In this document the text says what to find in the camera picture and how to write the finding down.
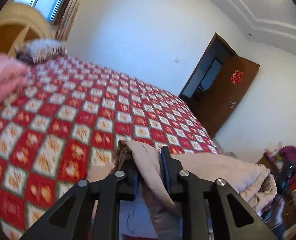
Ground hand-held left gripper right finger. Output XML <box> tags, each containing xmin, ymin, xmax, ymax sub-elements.
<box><xmin>160</xmin><ymin>145</ymin><xmax>279</xmax><ymax>240</ymax></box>

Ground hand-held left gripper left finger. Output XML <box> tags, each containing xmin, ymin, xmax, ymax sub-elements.
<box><xmin>20</xmin><ymin>161</ymin><xmax>139</xmax><ymax>240</ymax></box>

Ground purple cloth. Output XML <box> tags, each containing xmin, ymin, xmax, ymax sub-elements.
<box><xmin>279</xmin><ymin>145</ymin><xmax>296</xmax><ymax>167</ymax></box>

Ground wooden cabinet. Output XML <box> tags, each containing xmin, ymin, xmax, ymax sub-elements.
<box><xmin>256</xmin><ymin>152</ymin><xmax>282</xmax><ymax>177</ymax></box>

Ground red checked printed bedspread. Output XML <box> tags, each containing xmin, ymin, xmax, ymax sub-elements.
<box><xmin>0</xmin><ymin>55</ymin><xmax>220</xmax><ymax>240</ymax></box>

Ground brown wooden door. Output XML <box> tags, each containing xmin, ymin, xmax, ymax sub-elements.
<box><xmin>190</xmin><ymin>55</ymin><xmax>261</xmax><ymax>138</ymax></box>

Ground red paper door decoration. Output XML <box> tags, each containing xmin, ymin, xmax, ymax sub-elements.
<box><xmin>230</xmin><ymin>70</ymin><xmax>244</xmax><ymax>85</ymax></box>

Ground striped pillow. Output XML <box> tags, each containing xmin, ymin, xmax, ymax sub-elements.
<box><xmin>15</xmin><ymin>39</ymin><xmax>67</xmax><ymax>64</ymax></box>

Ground pink folded quilt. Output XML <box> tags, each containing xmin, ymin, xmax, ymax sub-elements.
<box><xmin>0</xmin><ymin>52</ymin><xmax>31</xmax><ymax>113</ymax></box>

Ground beige floral curtain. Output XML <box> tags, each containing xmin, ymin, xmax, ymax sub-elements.
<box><xmin>52</xmin><ymin>0</ymin><xmax>91</xmax><ymax>42</ymax></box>

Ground cream and wood headboard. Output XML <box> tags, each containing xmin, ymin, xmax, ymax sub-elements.
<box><xmin>0</xmin><ymin>2</ymin><xmax>54</xmax><ymax>56</ymax></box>

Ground dark wooden door frame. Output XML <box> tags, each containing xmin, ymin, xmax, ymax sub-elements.
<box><xmin>178</xmin><ymin>32</ymin><xmax>239</xmax><ymax>101</ymax></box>

